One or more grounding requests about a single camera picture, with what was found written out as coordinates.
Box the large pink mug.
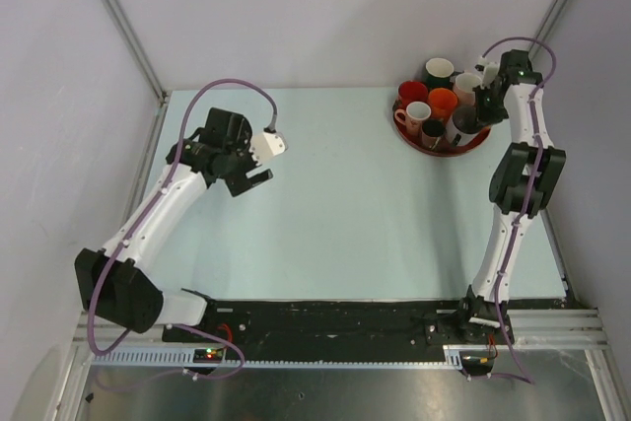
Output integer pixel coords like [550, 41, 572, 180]
[453, 72, 482, 105]

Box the dark green mug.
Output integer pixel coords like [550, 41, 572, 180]
[422, 57, 455, 91]

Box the small brown cup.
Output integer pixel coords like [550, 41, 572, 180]
[420, 118, 445, 150]

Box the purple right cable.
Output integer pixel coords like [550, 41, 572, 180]
[480, 35, 559, 97]

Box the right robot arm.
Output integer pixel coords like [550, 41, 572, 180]
[455, 49, 566, 343]

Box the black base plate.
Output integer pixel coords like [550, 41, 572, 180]
[162, 298, 517, 349]

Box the purple cable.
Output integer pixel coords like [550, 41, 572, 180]
[480, 35, 559, 97]
[176, 77, 280, 156]

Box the orange mug black handle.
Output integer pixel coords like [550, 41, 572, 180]
[428, 88, 458, 121]

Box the round red tray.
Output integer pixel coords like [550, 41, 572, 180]
[392, 96, 490, 158]

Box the lilac mug black handle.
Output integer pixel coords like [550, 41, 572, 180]
[445, 105, 482, 148]

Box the grey cable duct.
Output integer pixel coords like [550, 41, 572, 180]
[93, 346, 497, 370]

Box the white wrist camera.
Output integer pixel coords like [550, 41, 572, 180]
[474, 55, 499, 89]
[249, 131, 287, 166]

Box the small salmon mug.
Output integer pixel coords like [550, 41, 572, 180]
[393, 102, 432, 137]

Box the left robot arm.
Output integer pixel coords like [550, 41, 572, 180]
[75, 108, 287, 341]

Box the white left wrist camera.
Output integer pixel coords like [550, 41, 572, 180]
[249, 131, 287, 166]

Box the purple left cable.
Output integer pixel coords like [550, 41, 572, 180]
[176, 77, 280, 156]

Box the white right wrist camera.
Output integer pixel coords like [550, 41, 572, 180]
[474, 55, 499, 89]

